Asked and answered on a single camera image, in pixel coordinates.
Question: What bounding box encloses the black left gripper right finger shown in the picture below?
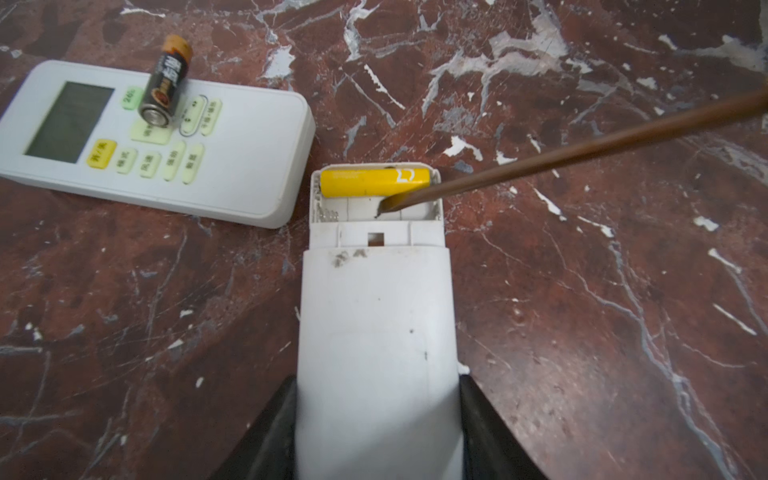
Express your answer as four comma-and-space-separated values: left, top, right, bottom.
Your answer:
459, 375, 546, 480

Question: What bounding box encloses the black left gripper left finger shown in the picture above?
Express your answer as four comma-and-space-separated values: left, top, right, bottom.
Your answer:
209, 376, 297, 479

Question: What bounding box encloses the white remote control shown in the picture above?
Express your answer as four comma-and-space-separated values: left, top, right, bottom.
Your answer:
295, 162, 464, 479

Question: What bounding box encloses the white air conditioner remote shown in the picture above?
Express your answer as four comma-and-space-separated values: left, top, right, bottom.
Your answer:
1, 61, 316, 229

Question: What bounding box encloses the black orange AA battery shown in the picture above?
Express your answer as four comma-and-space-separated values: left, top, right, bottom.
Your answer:
138, 34, 193, 128

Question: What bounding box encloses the black yellow screwdriver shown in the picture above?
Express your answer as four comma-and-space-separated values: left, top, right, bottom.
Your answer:
377, 87, 767, 215

